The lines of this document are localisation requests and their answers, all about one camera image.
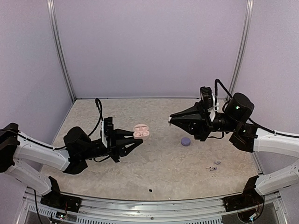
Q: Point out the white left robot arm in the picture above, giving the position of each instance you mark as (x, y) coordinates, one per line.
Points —
(16, 148)

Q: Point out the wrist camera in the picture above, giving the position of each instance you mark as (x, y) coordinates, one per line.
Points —
(209, 102)
(107, 129)

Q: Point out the pink earbud charging case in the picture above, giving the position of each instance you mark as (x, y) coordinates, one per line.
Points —
(141, 131)

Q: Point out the right silver frame post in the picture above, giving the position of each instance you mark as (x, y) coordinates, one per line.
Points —
(242, 45)

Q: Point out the purple round charging case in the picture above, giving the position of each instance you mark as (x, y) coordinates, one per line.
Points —
(185, 141)

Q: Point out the silver front aluminium rail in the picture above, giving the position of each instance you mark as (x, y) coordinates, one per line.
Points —
(94, 210)

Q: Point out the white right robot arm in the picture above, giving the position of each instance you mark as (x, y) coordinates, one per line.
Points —
(250, 137)

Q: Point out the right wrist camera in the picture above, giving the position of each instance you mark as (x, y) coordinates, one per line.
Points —
(209, 102)

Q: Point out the left silver frame post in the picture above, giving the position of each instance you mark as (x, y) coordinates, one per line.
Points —
(59, 49)

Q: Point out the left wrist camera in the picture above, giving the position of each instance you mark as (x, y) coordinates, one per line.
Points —
(107, 129)

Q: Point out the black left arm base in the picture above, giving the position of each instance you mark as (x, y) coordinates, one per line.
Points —
(56, 199)

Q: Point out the silver frame post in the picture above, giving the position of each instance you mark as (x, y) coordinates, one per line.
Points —
(59, 49)
(242, 45)

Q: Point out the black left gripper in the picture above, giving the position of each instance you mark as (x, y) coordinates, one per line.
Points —
(116, 144)

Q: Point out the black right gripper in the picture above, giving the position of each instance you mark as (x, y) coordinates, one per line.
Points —
(200, 124)

